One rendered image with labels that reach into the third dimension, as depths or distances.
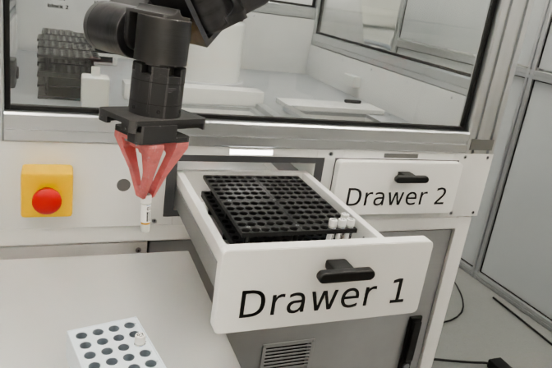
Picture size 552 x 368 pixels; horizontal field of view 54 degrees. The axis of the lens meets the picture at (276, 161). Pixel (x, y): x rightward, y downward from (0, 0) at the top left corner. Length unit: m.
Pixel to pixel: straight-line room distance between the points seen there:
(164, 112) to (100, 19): 0.13
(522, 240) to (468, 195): 1.49
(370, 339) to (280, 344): 0.23
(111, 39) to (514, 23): 0.82
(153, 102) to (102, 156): 0.33
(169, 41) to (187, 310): 0.40
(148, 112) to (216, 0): 0.14
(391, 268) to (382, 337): 0.61
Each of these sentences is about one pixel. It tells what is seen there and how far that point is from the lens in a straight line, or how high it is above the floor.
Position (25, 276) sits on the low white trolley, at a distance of 0.90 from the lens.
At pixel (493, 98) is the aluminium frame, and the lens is 1.20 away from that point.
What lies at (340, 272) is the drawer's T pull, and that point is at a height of 0.91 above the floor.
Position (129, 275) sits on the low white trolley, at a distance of 0.89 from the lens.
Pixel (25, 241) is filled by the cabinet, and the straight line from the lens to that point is 0.96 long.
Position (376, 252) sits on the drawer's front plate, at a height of 0.92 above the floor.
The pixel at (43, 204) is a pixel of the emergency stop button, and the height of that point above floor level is 0.87.
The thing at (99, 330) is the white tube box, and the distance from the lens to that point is 0.71.
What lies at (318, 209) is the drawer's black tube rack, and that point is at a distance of 0.84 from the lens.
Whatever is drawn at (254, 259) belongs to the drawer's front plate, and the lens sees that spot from 0.63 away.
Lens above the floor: 1.21
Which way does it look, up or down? 17 degrees down
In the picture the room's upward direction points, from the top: 8 degrees clockwise
